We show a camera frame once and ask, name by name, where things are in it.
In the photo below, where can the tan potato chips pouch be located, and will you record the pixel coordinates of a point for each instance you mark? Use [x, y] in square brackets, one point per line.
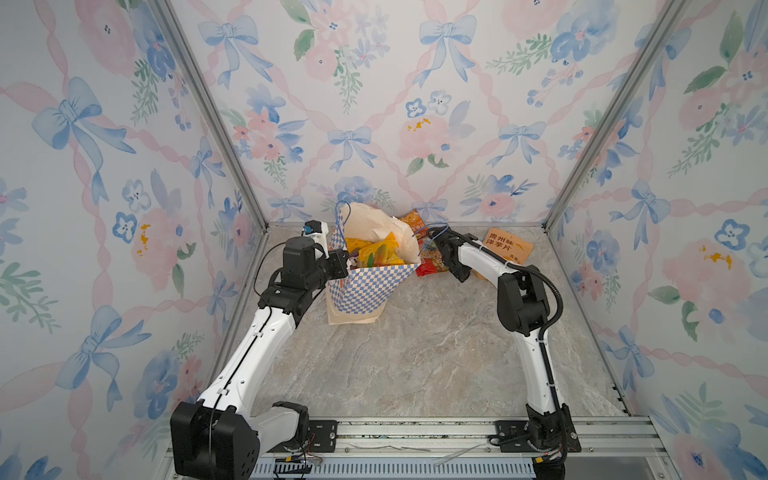
[508, 245]

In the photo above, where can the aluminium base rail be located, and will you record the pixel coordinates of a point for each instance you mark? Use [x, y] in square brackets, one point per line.
[457, 448]

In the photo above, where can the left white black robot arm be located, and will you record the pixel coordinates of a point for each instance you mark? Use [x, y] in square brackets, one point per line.
[216, 436]

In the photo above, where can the orange corn chips packet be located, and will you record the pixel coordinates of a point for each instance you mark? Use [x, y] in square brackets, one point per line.
[415, 222]

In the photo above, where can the black mounting plate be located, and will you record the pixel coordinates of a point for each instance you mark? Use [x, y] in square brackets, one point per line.
[519, 436]
[316, 436]

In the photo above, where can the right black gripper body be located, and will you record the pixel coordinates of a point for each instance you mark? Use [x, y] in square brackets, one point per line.
[458, 272]

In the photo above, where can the blue checkered paper bag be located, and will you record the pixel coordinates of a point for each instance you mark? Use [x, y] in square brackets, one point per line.
[361, 297]

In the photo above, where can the left aluminium corner post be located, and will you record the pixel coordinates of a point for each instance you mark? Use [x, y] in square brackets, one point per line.
[169, 23]

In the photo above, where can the right aluminium corner post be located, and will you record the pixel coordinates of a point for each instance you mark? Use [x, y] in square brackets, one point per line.
[642, 64]

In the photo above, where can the aluminium corner post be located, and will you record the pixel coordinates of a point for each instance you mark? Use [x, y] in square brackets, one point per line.
[169, 23]
[642, 64]

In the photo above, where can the red fruit candy bag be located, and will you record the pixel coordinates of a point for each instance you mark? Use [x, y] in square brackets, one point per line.
[431, 258]

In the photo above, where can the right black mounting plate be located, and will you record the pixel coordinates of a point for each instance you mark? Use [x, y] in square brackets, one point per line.
[519, 436]

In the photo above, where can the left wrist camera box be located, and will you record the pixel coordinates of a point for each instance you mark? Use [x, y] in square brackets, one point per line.
[317, 231]

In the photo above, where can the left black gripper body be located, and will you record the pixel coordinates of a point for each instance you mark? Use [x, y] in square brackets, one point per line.
[329, 270]

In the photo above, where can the yellow mango candy bag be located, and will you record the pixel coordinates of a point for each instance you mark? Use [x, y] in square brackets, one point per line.
[353, 245]
[380, 254]

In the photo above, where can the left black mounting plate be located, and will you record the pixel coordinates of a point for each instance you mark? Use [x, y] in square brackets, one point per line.
[316, 436]

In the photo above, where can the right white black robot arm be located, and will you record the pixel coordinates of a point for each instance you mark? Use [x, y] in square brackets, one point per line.
[528, 304]

